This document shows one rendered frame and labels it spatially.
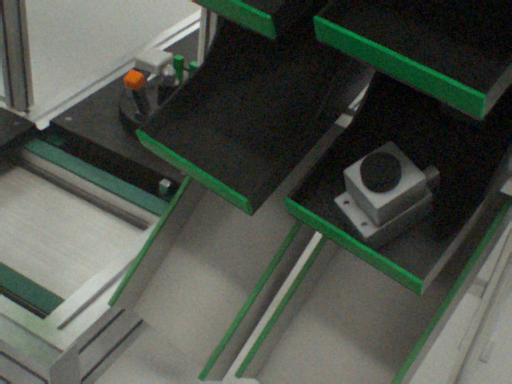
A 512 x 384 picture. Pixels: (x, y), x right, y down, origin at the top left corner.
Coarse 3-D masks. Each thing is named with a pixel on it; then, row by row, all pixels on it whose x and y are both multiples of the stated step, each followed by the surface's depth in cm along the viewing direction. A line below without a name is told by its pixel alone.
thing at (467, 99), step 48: (336, 0) 52; (384, 0) 54; (432, 0) 53; (480, 0) 52; (336, 48) 52; (384, 48) 49; (432, 48) 51; (480, 48) 50; (432, 96) 49; (480, 96) 46
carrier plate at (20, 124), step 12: (0, 108) 109; (0, 120) 106; (12, 120) 107; (24, 120) 107; (0, 132) 104; (12, 132) 104; (24, 132) 105; (36, 132) 107; (0, 144) 102; (12, 144) 104; (0, 156) 103
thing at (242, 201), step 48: (240, 48) 72; (288, 48) 71; (192, 96) 70; (240, 96) 69; (288, 96) 68; (336, 96) 64; (144, 144) 68; (192, 144) 67; (240, 144) 66; (288, 144) 65; (240, 192) 64
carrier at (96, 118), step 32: (160, 64) 119; (192, 64) 110; (96, 96) 113; (128, 96) 110; (160, 96) 109; (64, 128) 106; (96, 128) 107; (128, 128) 107; (128, 160) 103; (160, 160) 103
